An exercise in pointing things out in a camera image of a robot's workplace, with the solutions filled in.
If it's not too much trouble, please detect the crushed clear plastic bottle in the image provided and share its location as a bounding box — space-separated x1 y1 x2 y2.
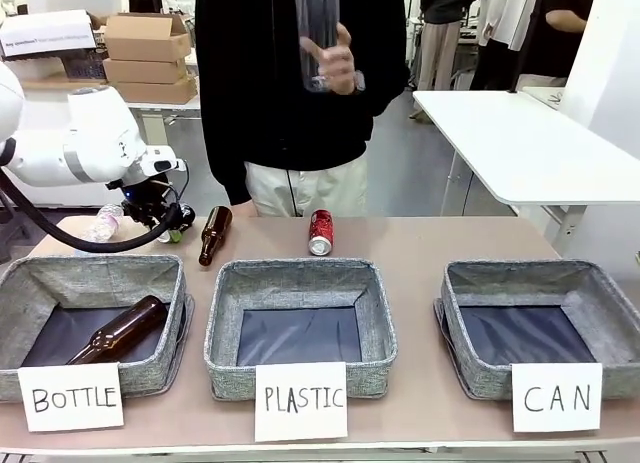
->
81 204 125 243

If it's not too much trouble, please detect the white side table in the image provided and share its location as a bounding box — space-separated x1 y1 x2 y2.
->
412 89 640 244

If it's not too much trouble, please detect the bystander in black shirt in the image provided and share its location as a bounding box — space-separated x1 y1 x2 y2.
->
517 0 596 91

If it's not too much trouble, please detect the white printed box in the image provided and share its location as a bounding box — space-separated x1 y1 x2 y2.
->
0 9 97 60

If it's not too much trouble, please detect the person's hand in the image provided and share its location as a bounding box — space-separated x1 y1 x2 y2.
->
299 21 357 96

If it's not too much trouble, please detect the brown glass beer bottle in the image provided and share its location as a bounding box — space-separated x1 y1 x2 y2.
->
198 205 234 268
65 294 169 366

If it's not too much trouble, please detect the open cardboard box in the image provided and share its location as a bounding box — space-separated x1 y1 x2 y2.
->
102 12 193 63

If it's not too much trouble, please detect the white paper label PLASTIC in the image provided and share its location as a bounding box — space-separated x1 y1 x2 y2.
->
253 361 349 443

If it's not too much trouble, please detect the bystander in beige trousers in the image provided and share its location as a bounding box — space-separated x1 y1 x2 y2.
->
410 0 487 120

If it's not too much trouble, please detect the person in black sweater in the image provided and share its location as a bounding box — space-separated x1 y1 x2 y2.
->
193 0 412 218

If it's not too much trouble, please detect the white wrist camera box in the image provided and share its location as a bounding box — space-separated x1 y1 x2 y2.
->
140 145 187 176

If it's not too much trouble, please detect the flat cardboard box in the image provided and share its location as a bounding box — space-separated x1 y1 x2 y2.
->
102 57 189 84
108 77 198 105

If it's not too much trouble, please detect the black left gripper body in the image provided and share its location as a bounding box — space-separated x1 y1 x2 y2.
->
121 180 197 234

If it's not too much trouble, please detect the tall clear plastic bottle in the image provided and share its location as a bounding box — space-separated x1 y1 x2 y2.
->
295 0 342 92

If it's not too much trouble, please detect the black corrugated cable hose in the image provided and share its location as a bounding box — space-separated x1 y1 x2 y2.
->
0 166 182 254

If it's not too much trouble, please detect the red cola can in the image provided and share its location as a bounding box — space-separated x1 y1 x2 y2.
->
307 208 335 257

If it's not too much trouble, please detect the white paper label BOTTLE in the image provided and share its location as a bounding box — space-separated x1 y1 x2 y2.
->
17 362 125 433

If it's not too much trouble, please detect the white paper label CAN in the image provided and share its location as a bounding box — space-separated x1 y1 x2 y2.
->
510 362 604 433

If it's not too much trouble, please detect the grey fabric basket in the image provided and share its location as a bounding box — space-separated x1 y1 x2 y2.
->
203 258 399 401
0 254 195 403
433 260 640 401

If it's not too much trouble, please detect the bystander in white shirt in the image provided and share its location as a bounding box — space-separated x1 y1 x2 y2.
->
469 0 541 91

